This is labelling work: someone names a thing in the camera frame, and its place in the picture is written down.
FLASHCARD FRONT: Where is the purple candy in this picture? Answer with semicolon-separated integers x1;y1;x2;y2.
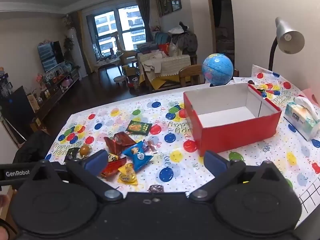
144;140;158;154

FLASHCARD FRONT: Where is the beige paper bag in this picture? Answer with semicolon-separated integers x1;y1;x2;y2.
26;92;40;112

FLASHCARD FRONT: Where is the coffee table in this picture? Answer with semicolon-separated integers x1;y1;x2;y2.
94;55;124;75

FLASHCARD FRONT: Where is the pale green snack packet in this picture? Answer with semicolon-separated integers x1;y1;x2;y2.
284;95;320;141

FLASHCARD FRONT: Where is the yellow chair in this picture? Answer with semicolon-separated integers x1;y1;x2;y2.
120;50;138;67

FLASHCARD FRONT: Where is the grey curtain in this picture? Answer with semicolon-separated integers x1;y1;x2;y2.
136;0;154;43

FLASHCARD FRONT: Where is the grey desk lamp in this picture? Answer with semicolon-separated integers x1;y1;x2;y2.
268;17;305;72

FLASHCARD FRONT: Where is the blue globe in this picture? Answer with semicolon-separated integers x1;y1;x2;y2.
202;53;235;87

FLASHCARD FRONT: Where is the television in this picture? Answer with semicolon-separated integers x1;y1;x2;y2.
37;41;65;73

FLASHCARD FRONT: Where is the teal armchair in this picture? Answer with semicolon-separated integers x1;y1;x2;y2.
154;32;173;45

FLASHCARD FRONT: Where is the wooden television cabinet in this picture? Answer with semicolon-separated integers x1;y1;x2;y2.
32;67;80;120

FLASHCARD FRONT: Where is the person's left hand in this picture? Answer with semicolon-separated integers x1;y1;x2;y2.
0;195;10;236

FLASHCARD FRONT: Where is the balloon print tablecloth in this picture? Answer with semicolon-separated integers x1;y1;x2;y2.
45;64;320;222

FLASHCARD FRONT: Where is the brown paper bag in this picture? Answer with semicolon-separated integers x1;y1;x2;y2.
29;117;43;132

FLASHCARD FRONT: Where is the wooden chair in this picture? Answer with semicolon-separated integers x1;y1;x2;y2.
179;64;205;88

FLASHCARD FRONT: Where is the yellow red snack packet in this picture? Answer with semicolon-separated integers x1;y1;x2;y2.
100;154;127;180

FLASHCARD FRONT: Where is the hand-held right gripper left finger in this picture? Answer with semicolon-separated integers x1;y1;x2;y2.
30;149;124;203

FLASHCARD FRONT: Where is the window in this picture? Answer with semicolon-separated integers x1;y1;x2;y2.
86;4;148;62

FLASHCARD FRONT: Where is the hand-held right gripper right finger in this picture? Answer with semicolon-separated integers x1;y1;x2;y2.
189;150;285;202

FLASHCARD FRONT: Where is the red cardboard box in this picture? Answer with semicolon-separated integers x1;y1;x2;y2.
183;82;282;157

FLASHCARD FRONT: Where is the blue snack packet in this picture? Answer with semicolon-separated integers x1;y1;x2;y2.
122;141;154;172

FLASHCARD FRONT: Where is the white standing air conditioner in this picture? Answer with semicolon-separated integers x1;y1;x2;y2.
67;27;87;75

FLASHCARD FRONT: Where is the black jacket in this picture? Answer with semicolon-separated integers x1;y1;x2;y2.
12;130;54;164

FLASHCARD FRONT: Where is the potted plant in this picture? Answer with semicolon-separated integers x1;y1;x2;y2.
62;36;75;60

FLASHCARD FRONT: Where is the gold round candy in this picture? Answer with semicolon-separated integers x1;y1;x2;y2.
79;144;91;157

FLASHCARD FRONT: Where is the small yellow snack packet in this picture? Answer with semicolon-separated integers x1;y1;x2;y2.
117;163;138;185

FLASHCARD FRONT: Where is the crumpled white cloth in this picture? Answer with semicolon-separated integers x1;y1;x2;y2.
142;57;164;74

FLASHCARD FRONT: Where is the pile of clothes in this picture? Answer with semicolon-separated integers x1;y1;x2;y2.
170;21;198;55

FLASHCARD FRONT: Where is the black snack packet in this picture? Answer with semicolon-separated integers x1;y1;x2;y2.
64;147;81;162

